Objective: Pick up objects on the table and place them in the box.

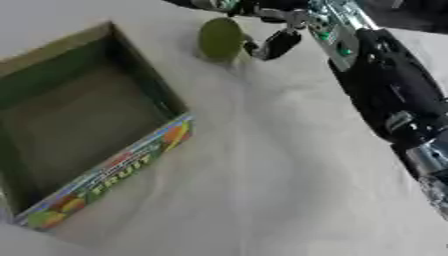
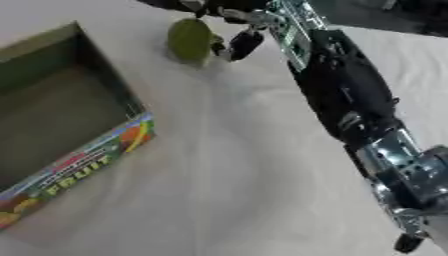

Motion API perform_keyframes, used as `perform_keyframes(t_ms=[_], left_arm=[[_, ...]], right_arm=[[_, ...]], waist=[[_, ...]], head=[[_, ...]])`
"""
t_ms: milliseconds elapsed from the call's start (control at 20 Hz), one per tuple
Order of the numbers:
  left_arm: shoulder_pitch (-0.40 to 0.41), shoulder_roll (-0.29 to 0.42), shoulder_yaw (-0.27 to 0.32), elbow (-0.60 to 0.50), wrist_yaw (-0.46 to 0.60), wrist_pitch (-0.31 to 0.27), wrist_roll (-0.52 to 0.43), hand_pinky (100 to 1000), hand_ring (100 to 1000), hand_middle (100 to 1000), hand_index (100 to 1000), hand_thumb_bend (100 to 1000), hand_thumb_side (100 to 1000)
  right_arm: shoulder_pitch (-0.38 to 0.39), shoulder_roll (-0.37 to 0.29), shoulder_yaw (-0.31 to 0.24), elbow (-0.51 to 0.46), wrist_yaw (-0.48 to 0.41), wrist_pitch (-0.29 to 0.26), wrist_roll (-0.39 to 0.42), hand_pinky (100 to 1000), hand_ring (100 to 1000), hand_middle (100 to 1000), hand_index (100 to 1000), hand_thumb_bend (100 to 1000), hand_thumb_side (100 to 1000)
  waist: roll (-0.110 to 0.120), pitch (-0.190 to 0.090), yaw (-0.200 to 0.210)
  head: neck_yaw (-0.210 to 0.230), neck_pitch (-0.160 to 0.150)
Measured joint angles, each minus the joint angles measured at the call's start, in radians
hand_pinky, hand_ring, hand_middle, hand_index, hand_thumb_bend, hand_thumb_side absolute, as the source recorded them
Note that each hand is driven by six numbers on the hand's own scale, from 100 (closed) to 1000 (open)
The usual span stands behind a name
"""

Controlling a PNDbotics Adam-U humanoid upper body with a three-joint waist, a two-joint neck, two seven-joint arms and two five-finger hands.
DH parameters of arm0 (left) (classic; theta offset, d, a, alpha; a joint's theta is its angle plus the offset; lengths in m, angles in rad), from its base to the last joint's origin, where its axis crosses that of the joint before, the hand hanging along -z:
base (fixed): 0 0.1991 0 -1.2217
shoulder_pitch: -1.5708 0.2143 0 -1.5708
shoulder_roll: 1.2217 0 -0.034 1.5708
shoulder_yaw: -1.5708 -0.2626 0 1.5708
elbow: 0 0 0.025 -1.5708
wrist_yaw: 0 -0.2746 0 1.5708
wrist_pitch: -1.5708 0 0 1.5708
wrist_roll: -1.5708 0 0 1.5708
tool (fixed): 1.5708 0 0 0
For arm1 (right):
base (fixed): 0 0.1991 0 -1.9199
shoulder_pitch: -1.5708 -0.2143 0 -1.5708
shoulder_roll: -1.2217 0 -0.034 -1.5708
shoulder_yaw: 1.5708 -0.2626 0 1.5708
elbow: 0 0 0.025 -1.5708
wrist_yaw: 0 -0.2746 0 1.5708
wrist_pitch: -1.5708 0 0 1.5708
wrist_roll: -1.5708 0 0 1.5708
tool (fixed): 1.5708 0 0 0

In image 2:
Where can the green toy pear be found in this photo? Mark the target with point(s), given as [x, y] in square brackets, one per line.
[189, 40]

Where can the open cardboard box, printed front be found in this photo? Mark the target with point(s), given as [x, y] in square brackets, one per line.
[58, 110]

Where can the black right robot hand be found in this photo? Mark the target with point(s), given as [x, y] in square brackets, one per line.
[245, 43]

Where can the silver and black right robot arm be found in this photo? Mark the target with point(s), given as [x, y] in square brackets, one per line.
[350, 90]

